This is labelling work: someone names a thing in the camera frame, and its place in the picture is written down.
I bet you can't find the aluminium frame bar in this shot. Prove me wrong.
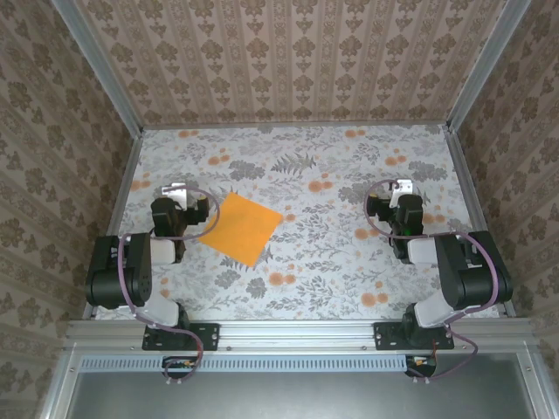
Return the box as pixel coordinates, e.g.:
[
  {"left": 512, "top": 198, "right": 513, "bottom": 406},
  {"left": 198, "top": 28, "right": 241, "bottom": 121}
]
[
  {"left": 38, "top": 344, "right": 84, "bottom": 419},
  {"left": 517, "top": 351, "right": 551, "bottom": 419}
]

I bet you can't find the orange paper sheet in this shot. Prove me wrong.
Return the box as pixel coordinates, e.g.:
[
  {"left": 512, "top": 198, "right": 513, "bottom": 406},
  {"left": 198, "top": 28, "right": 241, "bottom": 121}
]
[{"left": 197, "top": 191, "right": 282, "bottom": 268}]

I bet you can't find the purple cable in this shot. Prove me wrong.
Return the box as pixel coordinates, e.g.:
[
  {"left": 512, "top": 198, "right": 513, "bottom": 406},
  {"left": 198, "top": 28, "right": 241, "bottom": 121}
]
[
  {"left": 117, "top": 185, "right": 221, "bottom": 386},
  {"left": 364, "top": 178, "right": 503, "bottom": 385}
]

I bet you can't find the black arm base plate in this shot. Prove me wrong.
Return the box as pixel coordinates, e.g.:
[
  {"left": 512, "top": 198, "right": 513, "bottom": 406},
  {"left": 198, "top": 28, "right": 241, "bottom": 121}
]
[
  {"left": 373, "top": 321, "right": 455, "bottom": 351},
  {"left": 141, "top": 321, "right": 220, "bottom": 353}
]

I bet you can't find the black cable outlet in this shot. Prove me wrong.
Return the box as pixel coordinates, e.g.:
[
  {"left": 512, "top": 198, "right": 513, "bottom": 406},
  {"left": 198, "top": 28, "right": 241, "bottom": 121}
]
[
  {"left": 162, "top": 355, "right": 198, "bottom": 380},
  {"left": 404, "top": 354, "right": 438, "bottom": 378}
]

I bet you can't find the aluminium frame post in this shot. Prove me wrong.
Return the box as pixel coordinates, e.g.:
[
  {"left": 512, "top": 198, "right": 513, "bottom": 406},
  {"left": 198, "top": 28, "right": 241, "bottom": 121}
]
[
  {"left": 50, "top": 0, "right": 145, "bottom": 139},
  {"left": 444, "top": 0, "right": 533, "bottom": 132}
]

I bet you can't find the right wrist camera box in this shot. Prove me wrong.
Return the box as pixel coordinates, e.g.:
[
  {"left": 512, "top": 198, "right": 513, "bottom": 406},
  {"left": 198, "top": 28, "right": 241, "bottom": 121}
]
[{"left": 390, "top": 178, "right": 414, "bottom": 209}]

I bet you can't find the aluminium table edge rail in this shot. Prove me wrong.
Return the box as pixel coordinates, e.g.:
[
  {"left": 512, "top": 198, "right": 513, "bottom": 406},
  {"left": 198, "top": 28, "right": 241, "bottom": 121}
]
[
  {"left": 81, "top": 128, "right": 145, "bottom": 319},
  {"left": 447, "top": 128, "right": 517, "bottom": 319},
  {"left": 140, "top": 121, "right": 452, "bottom": 131}
]

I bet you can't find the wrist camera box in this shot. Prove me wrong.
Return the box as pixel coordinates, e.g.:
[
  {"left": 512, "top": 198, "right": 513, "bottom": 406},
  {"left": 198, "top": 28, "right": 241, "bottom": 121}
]
[
  {"left": 160, "top": 182, "right": 190, "bottom": 207},
  {"left": 390, "top": 178, "right": 414, "bottom": 209}
]

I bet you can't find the grey metal panel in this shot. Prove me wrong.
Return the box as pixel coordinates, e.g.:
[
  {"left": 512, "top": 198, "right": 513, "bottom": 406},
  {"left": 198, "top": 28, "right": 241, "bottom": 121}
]
[{"left": 65, "top": 352, "right": 541, "bottom": 419}]

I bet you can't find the grey slotted cable duct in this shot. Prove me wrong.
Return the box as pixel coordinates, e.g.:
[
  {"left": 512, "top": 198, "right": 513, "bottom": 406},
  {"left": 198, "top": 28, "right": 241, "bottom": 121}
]
[{"left": 80, "top": 354, "right": 410, "bottom": 373}]

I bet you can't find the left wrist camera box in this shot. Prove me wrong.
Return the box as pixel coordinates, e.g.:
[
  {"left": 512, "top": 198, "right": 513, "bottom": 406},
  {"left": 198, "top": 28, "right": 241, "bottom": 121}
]
[{"left": 160, "top": 182, "right": 190, "bottom": 207}]

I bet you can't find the wide aluminium mounting rail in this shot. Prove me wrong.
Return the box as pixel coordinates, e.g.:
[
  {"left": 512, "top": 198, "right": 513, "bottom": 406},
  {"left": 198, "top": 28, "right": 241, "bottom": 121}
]
[{"left": 65, "top": 318, "right": 536, "bottom": 350}]

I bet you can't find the floral table cover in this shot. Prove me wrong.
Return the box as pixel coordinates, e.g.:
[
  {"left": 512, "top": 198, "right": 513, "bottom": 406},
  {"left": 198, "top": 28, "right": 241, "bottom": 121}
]
[{"left": 93, "top": 126, "right": 501, "bottom": 322}]

